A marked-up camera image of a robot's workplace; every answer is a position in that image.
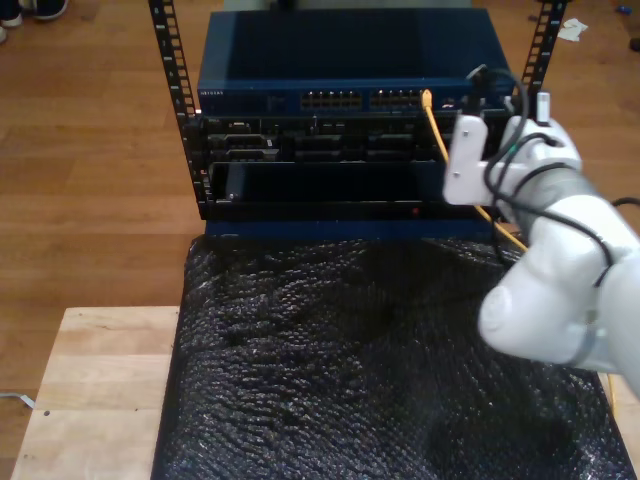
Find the grey flat strip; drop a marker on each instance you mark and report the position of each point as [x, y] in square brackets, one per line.
[20, 398]

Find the black perforated equipment rack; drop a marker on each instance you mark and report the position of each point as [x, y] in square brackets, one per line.
[192, 150]

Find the white crumpled paper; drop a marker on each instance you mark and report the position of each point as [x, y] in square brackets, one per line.
[572, 30]

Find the blue base board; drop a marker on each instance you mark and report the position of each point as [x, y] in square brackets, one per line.
[300, 229]

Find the dark round object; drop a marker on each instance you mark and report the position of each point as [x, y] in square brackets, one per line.
[635, 44]

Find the blue Netgear network switch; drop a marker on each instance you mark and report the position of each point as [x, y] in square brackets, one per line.
[300, 50]

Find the small blue object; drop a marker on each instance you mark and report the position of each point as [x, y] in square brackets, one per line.
[623, 8]

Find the person's shoe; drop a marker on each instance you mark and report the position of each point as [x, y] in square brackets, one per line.
[11, 17]
[50, 10]
[2, 35]

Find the black bubble wrap mat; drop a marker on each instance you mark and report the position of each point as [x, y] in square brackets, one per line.
[300, 400]

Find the black Dell rack server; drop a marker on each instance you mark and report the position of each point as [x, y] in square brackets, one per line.
[240, 142]

